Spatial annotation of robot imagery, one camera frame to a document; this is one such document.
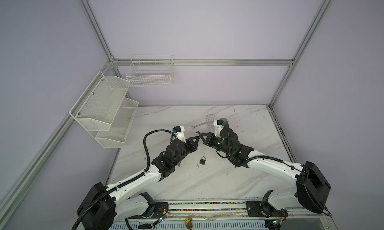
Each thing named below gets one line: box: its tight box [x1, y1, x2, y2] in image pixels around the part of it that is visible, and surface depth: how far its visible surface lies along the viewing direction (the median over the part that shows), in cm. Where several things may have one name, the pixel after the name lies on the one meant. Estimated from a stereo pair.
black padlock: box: [199, 156, 206, 165], surface depth 92 cm
